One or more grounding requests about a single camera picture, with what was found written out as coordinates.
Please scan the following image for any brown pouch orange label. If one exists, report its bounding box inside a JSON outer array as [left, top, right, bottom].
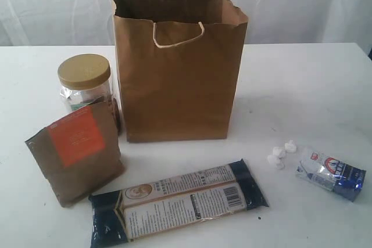
[[25, 102, 125, 207]]

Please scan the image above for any long dark noodle package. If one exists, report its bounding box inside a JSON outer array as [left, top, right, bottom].
[[89, 160, 268, 247]]

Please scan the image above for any white marshmallow piece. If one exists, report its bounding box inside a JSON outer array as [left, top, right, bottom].
[[284, 140, 297, 153], [272, 146, 286, 159], [267, 154, 285, 170]]

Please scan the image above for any clear jar gold lid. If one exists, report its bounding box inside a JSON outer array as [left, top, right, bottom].
[[57, 53, 121, 135]]

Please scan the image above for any brown paper bag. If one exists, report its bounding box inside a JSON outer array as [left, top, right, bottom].
[[112, 0, 248, 143]]

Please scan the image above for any small blue white packet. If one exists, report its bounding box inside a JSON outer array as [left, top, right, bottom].
[[296, 146, 366, 202]]

